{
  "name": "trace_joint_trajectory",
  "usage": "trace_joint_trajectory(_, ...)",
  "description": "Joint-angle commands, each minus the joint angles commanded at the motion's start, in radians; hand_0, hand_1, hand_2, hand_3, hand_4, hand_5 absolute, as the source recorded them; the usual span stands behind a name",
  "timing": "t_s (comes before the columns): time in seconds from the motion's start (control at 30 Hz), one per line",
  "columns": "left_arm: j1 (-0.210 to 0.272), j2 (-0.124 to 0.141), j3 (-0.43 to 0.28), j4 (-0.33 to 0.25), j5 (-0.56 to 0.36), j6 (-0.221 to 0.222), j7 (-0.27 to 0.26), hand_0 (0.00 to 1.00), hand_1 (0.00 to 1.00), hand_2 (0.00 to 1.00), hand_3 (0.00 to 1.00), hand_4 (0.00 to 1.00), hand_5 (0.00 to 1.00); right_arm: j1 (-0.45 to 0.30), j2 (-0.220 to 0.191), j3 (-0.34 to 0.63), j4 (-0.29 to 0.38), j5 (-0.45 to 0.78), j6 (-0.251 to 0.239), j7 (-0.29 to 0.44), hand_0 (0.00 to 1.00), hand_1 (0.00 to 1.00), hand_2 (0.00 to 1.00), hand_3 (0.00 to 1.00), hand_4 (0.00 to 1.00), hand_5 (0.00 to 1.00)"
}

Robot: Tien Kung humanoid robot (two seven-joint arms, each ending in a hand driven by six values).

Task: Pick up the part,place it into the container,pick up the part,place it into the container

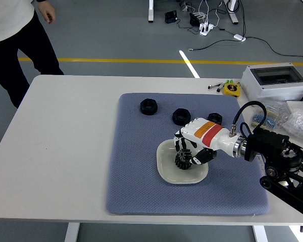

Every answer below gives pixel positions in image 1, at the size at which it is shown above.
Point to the small black hex nut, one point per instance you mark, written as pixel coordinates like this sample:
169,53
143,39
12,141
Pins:
213,118

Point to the white power strip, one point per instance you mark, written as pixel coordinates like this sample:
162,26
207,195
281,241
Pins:
205,28

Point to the silver black marker pen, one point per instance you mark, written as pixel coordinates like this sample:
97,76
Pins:
213,86

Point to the white flat box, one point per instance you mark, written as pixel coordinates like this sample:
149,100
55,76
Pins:
296,106

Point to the black charger box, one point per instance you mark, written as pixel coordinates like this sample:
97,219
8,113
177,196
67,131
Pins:
194,19

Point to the purple label card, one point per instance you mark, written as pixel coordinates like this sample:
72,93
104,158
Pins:
261,164

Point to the white square plate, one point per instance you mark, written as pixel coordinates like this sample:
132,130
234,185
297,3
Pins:
194,175

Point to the clear plastic parts bag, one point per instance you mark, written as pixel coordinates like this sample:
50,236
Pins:
299,123

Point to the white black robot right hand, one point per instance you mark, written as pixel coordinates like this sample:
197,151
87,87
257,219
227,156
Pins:
212,134

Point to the white table leg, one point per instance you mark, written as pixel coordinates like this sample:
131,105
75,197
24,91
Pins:
260,234
72,233

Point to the yellow tape measure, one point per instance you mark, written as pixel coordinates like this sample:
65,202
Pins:
231,89

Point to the large black gear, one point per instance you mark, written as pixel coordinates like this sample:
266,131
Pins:
181,165

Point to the blue-grey quilted mat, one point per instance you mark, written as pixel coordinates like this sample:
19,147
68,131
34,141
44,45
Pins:
131,176

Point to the large black hex nut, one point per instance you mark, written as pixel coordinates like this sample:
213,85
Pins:
149,111

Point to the person's hand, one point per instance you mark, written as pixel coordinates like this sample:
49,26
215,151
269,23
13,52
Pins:
48,11

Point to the person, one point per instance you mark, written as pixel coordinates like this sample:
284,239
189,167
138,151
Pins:
12,37

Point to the black power adapter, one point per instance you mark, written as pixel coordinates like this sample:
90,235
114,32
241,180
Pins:
170,17

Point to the white power adapter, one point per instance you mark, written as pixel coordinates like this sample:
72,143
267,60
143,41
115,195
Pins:
239,37

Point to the white desk leg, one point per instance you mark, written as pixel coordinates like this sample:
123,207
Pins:
151,11
232,15

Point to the medium black hex nut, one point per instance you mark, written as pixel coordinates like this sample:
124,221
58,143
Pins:
178,121

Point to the white electrical enclosure box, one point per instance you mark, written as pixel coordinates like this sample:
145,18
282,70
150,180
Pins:
252,83

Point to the bag of blue resistors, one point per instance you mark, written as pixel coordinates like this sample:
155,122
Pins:
258,118

